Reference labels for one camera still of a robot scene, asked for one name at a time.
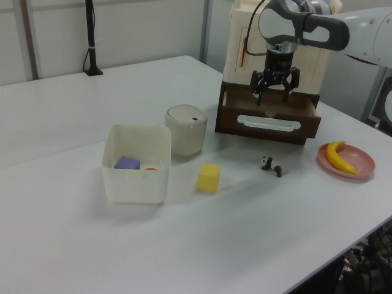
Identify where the orange door handle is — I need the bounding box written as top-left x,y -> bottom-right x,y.
238,37 -> 247,67

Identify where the black and white panda toy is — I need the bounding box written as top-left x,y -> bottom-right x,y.
260,155 -> 284,178

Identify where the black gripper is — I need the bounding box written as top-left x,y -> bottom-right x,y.
249,50 -> 301,107

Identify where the black wire frame equipment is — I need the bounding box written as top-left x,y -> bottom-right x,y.
338,219 -> 392,294

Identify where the yellow foam cube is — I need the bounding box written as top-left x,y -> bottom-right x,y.
197,162 -> 222,194

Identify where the yellow toy banana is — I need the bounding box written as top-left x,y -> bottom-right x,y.
325,140 -> 358,175

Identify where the beige lidded trash can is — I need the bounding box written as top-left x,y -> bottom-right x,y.
165,104 -> 208,156

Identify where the purple foam cube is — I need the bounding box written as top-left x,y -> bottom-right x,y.
113,156 -> 141,170

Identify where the black pole stand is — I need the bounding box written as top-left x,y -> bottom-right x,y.
83,0 -> 104,77

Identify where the grey framed background equipment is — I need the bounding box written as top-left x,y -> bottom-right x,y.
360,66 -> 392,137

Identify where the white plastic bin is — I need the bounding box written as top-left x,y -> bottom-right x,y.
101,124 -> 172,205

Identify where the pink plate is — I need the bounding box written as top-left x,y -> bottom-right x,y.
317,143 -> 376,184

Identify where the wooden drawer with white handle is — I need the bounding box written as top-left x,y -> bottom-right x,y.
214,88 -> 322,145

